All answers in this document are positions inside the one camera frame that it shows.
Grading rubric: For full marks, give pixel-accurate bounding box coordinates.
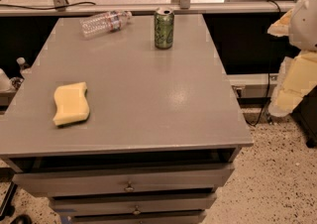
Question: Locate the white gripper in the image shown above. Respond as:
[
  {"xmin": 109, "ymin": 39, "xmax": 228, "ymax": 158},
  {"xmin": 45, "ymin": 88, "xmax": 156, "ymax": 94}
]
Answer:
[{"xmin": 267, "ymin": 0, "xmax": 317, "ymax": 117}]

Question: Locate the yellow sponge with green backing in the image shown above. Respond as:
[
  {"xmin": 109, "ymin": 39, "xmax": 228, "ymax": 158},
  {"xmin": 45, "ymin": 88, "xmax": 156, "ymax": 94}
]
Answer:
[{"xmin": 53, "ymin": 82, "xmax": 90, "ymax": 126}]

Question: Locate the green soda can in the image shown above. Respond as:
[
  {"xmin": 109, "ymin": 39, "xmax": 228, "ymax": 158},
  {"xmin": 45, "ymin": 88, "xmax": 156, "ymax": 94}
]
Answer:
[{"xmin": 154, "ymin": 7, "xmax": 174, "ymax": 50}]

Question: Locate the grey drawer cabinet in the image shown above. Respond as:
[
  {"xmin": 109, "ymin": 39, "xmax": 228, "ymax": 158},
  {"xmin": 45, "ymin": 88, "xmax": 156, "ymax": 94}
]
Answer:
[{"xmin": 0, "ymin": 14, "xmax": 255, "ymax": 224}]

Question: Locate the top grey drawer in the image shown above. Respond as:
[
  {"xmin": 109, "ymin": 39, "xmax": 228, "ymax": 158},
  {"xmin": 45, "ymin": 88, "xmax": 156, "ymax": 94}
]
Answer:
[{"xmin": 13, "ymin": 164, "xmax": 234, "ymax": 197}]

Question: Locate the grey drawer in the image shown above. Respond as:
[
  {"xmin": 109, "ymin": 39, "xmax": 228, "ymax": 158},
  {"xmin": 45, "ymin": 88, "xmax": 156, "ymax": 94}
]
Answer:
[
  {"xmin": 50, "ymin": 192, "xmax": 216, "ymax": 216},
  {"xmin": 13, "ymin": 164, "xmax": 234, "ymax": 197},
  {"xmin": 71, "ymin": 210, "xmax": 206, "ymax": 224}
]

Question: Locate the clear plastic water bottle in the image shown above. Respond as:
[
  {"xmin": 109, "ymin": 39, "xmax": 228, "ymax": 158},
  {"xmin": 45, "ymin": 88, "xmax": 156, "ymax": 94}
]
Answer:
[{"xmin": 80, "ymin": 11, "xmax": 132, "ymax": 38}]

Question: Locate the bottom grey drawer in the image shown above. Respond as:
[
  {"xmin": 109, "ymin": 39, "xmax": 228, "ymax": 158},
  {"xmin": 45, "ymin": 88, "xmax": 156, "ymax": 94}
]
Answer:
[{"xmin": 71, "ymin": 210, "xmax": 206, "ymax": 224}]

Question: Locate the middle grey drawer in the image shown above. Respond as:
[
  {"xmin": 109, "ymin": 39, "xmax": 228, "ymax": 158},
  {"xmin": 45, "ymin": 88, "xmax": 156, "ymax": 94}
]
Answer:
[{"xmin": 50, "ymin": 192, "xmax": 216, "ymax": 216}]

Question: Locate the small bottle with white cap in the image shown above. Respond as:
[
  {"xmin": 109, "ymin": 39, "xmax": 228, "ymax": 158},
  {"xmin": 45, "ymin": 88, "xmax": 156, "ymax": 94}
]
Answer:
[{"xmin": 17, "ymin": 57, "xmax": 31, "ymax": 77}]

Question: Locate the white object at left edge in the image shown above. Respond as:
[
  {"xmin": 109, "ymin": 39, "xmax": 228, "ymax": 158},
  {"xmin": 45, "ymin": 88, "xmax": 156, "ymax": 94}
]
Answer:
[{"xmin": 0, "ymin": 68, "xmax": 12, "ymax": 92}]

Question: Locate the black cable on ledge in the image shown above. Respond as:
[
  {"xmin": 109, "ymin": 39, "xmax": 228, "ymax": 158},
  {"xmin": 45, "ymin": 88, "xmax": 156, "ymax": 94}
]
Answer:
[{"xmin": 0, "ymin": 1, "xmax": 97, "ymax": 11}]

